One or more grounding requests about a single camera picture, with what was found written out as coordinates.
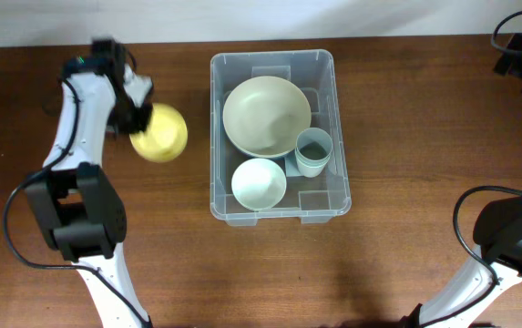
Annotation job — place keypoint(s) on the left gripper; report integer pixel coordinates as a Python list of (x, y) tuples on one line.
[(140, 127)]

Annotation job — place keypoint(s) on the yellow small bowl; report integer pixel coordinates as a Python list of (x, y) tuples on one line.
[(165, 137)]

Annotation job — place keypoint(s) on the white small bowl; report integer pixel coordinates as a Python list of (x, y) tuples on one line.
[(259, 182)]

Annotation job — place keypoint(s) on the grey cup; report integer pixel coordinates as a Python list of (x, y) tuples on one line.
[(314, 143)]

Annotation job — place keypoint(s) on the cream cup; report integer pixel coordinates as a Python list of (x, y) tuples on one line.
[(310, 171)]

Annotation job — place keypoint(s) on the mint green small bowl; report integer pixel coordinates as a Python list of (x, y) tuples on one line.
[(259, 208)]

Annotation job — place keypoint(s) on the blue plate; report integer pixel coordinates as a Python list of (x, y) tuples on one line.
[(260, 156)]

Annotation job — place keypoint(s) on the mint green cup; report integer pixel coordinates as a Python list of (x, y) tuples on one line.
[(312, 163)]

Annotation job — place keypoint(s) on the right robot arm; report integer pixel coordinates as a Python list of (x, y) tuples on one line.
[(494, 264)]

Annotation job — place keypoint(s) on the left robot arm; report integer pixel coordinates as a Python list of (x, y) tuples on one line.
[(77, 209)]

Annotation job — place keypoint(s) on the white label in bin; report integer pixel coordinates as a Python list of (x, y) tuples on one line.
[(291, 168)]

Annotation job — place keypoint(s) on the clear plastic storage bin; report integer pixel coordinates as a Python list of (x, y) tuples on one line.
[(313, 200)]

